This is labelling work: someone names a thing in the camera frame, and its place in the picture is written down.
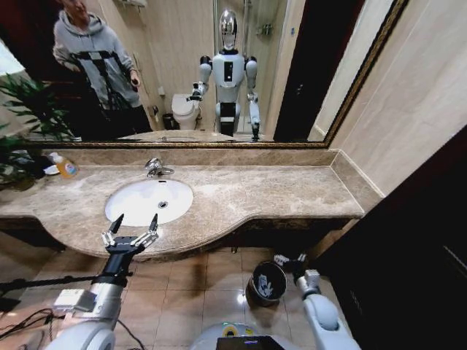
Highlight white robot front shell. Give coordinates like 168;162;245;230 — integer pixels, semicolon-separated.
189;320;293;350

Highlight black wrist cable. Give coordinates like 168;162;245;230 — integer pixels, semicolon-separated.
0;275;107;292

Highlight person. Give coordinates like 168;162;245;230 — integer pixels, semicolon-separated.
53;0;153;141

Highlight gilt framed wall mirror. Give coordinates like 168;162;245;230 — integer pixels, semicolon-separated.
0;0;409;150

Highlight white crumpled trash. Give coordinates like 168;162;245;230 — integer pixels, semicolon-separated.
257;275;275;298

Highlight white oval sink basin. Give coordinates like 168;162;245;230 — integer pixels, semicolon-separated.
104;179;195;228

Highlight black floor cables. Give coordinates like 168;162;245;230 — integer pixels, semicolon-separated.
0;308;147;350

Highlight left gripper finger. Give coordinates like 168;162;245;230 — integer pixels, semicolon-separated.
134;214;161;249
101;214;125;249

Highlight dark wooden door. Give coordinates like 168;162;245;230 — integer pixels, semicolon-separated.
309;125;467;350

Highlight orange soap pump bottle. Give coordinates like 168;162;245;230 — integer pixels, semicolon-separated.
48;152;80;179

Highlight green leafy plant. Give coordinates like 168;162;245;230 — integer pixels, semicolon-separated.
0;74;74;193

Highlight white toilet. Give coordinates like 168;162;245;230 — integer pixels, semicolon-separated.
171;93;202;131

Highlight chrome faucet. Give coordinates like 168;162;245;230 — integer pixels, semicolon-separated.
144;157;175;179

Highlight black round trash bin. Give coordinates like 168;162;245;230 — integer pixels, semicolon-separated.
245;260;288;308

